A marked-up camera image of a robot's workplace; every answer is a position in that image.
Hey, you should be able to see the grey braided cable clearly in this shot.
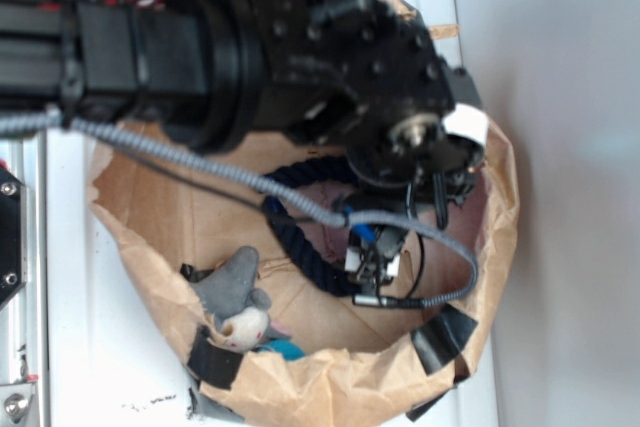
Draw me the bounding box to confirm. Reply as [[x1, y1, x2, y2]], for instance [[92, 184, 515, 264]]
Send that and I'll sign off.
[[0, 106, 480, 309]]

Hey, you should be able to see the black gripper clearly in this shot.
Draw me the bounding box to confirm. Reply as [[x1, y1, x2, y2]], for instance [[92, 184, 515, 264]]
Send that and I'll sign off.
[[249, 0, 488, 187]]

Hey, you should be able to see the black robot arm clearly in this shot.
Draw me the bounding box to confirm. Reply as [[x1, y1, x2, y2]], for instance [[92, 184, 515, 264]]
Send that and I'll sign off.
[[1, 0, 488, 186]]

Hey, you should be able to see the black tape strip left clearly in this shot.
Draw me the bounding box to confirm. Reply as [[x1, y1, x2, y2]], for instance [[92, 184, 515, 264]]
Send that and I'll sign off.
[[186, 326, 244, 390]]

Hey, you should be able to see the black tape strip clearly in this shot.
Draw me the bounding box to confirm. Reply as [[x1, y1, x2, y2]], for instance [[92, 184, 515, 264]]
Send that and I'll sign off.
[[405, 303, 480, 423], [186, 326, 244, 390]]

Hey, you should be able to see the black tape strip lower right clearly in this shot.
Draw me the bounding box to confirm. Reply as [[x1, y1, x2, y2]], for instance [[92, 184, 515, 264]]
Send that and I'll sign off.
[[405, 303, 480, 423]]

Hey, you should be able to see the aluminium frame rail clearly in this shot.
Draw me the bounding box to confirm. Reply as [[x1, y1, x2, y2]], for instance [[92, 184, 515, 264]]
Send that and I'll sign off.
[[1, 135, 48, 426]]

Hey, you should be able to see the black mounting plate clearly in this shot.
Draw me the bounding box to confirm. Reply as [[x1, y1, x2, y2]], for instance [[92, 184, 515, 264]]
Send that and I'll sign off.
[[0, 166, 25, 309]]

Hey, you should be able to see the brown paper bag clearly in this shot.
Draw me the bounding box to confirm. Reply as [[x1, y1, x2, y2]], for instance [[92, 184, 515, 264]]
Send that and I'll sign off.
[[88, 124, 520, 426]]

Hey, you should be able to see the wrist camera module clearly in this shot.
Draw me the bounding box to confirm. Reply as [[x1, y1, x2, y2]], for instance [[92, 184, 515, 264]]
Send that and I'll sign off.
[[344, 222, 408, 307]]

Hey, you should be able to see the dark blue rope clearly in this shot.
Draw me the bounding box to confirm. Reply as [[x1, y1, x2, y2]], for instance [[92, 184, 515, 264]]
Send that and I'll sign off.
[[259, 156, 364, 298]]

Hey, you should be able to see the grey plush mouse toy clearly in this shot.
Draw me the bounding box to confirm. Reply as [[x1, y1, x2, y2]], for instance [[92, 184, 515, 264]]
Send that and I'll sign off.
[[191, 246, 291, 353]]

